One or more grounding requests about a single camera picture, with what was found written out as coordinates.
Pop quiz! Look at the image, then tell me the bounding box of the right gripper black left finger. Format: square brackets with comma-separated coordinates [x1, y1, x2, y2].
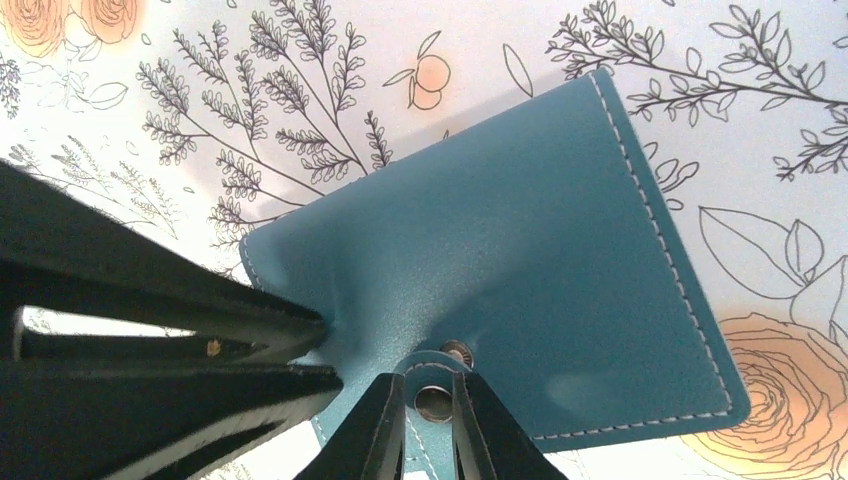
[296, 373, 406, 480]

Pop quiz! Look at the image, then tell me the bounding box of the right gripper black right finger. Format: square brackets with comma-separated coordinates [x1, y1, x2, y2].
[452, 372, 566, 480]

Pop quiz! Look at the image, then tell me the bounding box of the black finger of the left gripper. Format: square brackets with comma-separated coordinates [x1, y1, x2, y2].
[1, 361, 342, 479]
[1, 165, 326, 361]

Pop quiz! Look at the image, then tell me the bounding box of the teal leather card holder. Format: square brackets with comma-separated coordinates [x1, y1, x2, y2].
[239, 70, 751, 479]

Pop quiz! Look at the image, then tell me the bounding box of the floral patterned table mat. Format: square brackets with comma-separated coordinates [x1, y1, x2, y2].
[1, 1, 847, 479]

